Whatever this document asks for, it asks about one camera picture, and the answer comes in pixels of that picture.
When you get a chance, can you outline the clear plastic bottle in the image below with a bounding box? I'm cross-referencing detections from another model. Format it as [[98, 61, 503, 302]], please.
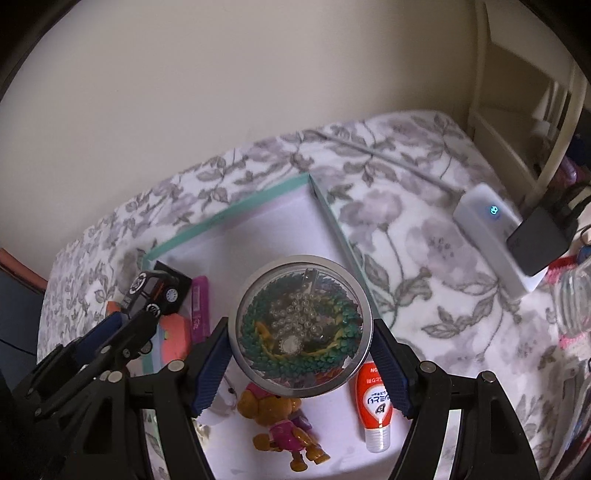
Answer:
[[551, 265, 591, 347]]

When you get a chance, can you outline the red glue tube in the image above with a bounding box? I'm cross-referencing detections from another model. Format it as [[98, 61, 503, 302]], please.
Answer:
[[355, 362, 393, 454]]

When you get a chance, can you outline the white device with blue light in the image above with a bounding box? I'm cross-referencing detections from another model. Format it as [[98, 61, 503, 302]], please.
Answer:
[[452, 183, 550, 294]]

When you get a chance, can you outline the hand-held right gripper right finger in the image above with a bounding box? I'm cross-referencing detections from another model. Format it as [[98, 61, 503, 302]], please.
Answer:
[[369, 318, 541, 480]]

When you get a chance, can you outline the black box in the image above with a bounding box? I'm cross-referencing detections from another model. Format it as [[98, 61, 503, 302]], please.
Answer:
[[506, 206, 571, 276]]

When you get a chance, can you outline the floral blanket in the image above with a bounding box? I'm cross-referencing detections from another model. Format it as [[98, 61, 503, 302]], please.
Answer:
[[37, 110, 591, 480]]

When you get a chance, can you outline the dark cabinet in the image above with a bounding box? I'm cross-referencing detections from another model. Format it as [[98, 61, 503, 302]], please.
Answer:
[[0, 270, 44, 358]]

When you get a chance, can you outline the black toy car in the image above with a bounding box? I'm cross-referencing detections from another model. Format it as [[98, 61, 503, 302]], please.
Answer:
[[121, 270, 182, 320]]

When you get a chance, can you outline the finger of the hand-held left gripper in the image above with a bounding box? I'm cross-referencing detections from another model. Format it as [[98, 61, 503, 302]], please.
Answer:
[[81, 308, 163, 384], [44, 313, 132, 372]]

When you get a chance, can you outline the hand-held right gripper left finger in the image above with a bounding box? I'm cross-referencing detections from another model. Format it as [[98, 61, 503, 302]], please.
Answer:
[[62, 316, 232, 480]]

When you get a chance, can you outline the bead jar with metal lid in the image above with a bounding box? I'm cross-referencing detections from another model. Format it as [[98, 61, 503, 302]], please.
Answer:
[[235, 255, 374, 398]]

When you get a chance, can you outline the black cable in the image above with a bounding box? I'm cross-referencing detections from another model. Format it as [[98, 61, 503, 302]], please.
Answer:
[[549, 180, 591, 234]]

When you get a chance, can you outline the magenta plastic case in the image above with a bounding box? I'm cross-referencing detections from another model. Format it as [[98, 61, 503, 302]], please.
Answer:
[[190, 275, 212, 344]]

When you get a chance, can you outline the brown dog toy figure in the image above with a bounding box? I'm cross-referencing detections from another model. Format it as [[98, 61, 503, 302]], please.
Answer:
[[236, 382, 332, 472]]

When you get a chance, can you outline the orange and blue toy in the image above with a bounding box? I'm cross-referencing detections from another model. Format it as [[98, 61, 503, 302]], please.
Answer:
[[106, 300, 192, 370]]

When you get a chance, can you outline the white shelf frame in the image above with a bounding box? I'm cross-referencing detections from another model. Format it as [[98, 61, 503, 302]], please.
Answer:
[[466, 0, 587, 208]]

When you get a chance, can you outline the red-brown wooden frame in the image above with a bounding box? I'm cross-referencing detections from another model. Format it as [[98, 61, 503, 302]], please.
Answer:
[[0, 248, 48, 292]]

